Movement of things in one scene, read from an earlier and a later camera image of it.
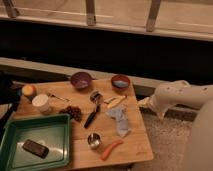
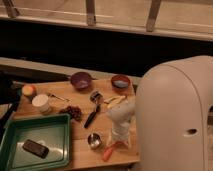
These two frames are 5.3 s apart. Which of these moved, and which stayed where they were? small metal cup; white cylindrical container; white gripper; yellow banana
Moved: white gripper
Stayed: yellow banana; small metal cup; white cylindrical container
